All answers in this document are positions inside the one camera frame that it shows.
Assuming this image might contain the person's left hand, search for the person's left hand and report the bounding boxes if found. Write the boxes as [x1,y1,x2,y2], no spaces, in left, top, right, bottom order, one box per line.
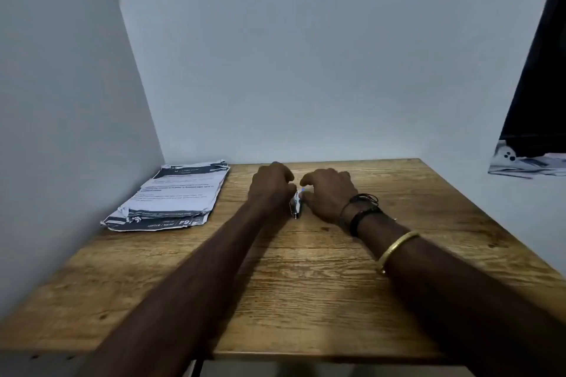
[247,161,298,216]

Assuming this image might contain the person's right forearm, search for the person's right forearm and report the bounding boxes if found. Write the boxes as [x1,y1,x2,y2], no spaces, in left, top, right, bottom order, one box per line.
[340,204,566,377]

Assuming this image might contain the person's left forearm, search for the person's left forearm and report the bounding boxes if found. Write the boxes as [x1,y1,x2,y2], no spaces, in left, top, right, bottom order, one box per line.
[79,202,288,377]

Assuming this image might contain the wooden table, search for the wooden table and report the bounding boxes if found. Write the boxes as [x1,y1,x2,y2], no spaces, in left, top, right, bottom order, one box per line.
[0,158,566,366]

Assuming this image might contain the black band bracelet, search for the black band bracelet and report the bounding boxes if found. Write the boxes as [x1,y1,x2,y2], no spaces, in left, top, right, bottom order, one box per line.
[349,206,384,239]

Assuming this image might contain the gold bangle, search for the gold bangle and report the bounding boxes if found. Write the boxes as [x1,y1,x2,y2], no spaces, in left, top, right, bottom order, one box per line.
[376,230,421,276]

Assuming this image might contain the silver blue stapler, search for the silver blue stapler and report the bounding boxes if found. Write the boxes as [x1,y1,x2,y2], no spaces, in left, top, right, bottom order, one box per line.
[289,188,304,220]

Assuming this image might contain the thin black thread bracelet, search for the thin black thread bracelet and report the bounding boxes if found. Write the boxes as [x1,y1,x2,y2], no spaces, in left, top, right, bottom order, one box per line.
[339,193,380,221]

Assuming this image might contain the person's right hand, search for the person's right hand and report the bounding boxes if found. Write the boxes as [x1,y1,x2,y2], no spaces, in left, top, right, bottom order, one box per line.
[300,167,359,225]

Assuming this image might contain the stack of printed papers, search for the stack of printed papers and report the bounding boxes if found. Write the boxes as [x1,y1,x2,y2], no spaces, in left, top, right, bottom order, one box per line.
[100,160,231,232]

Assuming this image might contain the papers on window sill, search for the papers on window sill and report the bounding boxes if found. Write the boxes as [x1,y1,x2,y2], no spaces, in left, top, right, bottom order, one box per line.
[488,0,566,180]

